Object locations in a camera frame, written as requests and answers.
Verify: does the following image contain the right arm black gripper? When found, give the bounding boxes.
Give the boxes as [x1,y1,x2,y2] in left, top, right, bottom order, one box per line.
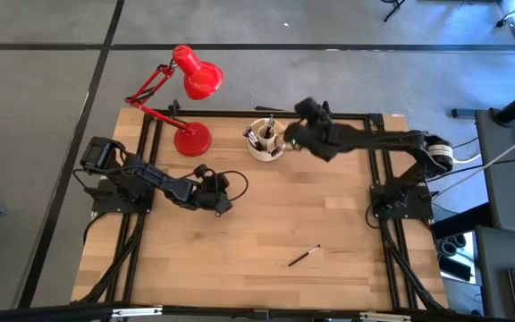
[283,120,346,163]

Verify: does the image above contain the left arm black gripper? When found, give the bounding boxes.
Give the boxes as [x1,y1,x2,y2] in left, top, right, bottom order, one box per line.
[192,172,235,219]

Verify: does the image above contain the white ribbed brush holder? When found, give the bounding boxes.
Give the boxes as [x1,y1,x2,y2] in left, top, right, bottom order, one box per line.
[245,116,289,163]

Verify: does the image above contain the red desk lamp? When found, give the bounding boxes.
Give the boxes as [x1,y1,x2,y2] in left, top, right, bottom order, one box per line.
[125,43,225,158]

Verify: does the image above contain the black chair base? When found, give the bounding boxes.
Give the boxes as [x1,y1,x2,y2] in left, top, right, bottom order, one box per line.
[381,0,407,23]

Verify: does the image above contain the black headphones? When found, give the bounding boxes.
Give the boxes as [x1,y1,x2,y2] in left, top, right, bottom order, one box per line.
[435,233,469,259]

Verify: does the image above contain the black phone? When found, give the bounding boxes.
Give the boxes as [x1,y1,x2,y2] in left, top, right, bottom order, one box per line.
[437,254,473,284]

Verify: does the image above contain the grey desk with keyboard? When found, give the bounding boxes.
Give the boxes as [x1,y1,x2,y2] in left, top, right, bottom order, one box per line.
[475,225,515,322]

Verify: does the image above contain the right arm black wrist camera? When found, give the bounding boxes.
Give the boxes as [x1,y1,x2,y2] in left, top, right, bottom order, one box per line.
[293,96,331,127]

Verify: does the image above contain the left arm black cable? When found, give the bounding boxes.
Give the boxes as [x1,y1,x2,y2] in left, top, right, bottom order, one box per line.
[181,169,250,203]

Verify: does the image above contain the black aluminium table frame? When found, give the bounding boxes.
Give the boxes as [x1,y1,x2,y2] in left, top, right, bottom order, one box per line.
[72,100,453,322]

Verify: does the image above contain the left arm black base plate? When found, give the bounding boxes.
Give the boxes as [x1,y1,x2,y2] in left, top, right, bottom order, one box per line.
[83,176,156,216]

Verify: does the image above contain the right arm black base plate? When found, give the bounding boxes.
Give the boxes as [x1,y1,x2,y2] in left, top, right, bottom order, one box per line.
[370,184,435,222]

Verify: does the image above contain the white cable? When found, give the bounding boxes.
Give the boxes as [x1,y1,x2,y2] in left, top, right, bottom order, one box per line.
[431,126,515,196]

